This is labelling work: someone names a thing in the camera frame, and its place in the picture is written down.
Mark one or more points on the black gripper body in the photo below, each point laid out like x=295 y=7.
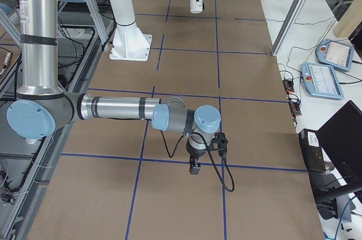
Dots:
x=194 y=154

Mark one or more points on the white smiley face mug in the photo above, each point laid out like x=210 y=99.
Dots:
x=196 y=8

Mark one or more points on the black laptop computer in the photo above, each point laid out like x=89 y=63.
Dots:
x=340 y=138

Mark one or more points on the near blue teach pendant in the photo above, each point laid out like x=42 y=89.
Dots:
x=321 y=81

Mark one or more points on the blue teach pendant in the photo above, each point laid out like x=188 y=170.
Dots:
x=336 y=54
x=321 y=81

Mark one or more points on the far blue teach pendant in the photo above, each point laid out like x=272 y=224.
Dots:
x=336 y=54

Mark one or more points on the wooden plank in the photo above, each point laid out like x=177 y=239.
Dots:
x=349 y=21

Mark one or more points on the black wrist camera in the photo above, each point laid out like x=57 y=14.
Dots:
x=219 y=142

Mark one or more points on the white camera post base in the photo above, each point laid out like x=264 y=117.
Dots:
x=129 y=43

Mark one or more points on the grey aluminium frame post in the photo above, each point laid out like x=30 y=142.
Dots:
x=291 y=16

